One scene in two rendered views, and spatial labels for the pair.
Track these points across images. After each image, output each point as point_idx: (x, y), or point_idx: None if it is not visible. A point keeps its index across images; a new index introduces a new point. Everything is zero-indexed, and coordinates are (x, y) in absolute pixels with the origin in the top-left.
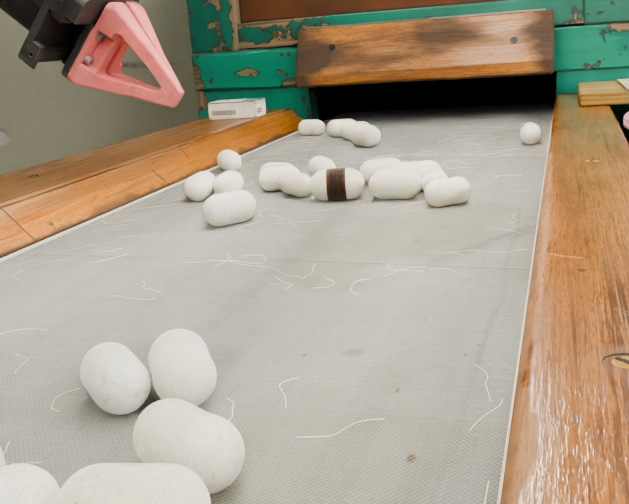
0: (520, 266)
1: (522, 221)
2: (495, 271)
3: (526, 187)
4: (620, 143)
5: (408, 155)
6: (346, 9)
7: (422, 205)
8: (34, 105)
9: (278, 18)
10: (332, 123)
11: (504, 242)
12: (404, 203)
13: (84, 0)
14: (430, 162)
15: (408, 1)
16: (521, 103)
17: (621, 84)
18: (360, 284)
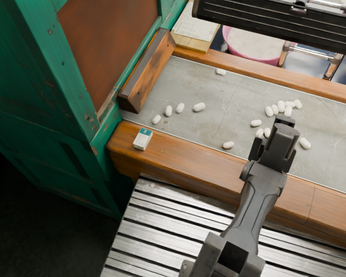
0: (345, 105)
1: (314, 98)
2: None
3: (283, 89)
4: (282, 68)
5: (224, 101)
6: (119, 76)
7: (295, 109)
8: None
9: (104, 100)
10: (170, 112)
11: (329, 104)
12: (292, 112)
13: (295, 146)
14: (283, 101)
15: (130, 56)
16: None
17: (186, 36)
18: None
